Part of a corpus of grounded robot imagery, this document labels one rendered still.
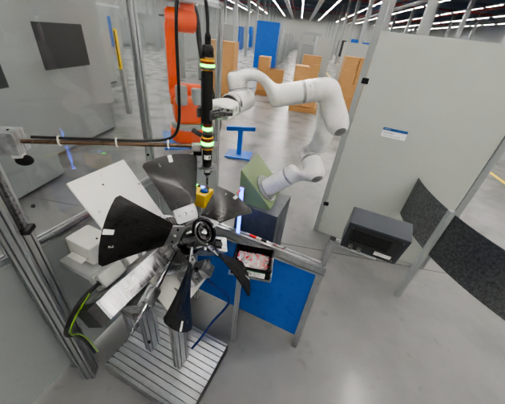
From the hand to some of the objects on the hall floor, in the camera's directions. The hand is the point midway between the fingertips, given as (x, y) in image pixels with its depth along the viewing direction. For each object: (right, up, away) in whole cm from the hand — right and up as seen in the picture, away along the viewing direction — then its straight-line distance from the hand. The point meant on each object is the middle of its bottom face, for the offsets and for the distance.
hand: (207, 113), depth 86 cm
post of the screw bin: (+1, -132, +102) cm, 166 cm away
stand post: (-32, -140, +84) cm, 166 cm away
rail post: (+46, -136, +104) cm, 177 cm away
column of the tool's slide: (-87, -138, +76) cm, 180 cm away
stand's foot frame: (-40, -137, +86) cm, 167 cm away
